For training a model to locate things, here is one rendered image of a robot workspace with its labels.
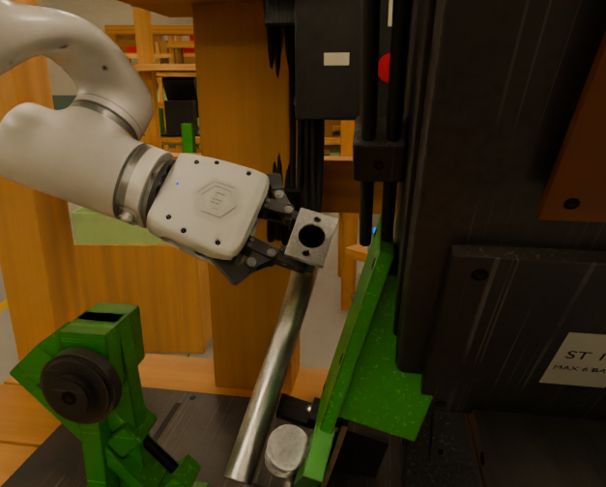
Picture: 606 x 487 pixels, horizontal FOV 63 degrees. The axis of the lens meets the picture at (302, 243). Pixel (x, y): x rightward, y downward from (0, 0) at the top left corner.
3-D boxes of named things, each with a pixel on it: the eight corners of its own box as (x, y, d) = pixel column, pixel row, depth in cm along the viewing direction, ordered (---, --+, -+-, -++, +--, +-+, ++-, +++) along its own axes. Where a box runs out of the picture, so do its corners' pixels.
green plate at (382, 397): (396, 497, 42) (488, 283, 36) (304, 466, 43) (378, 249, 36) (394, 414, 53) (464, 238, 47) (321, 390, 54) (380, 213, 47)
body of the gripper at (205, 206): (124, 214, 46) (238, 255, 45) (171, 130, 50) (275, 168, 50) (137, 245, 52) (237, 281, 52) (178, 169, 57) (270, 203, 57)
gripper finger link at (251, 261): (244, 262, 48) (309, 285, 48) (255, 234, 49) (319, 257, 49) (243, 272, 51) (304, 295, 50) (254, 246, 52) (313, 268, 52)
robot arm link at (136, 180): (104, 200, 45) (134, 211, 45) (147, 128, 49) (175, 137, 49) (122, 237, 53) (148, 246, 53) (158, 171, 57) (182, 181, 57)
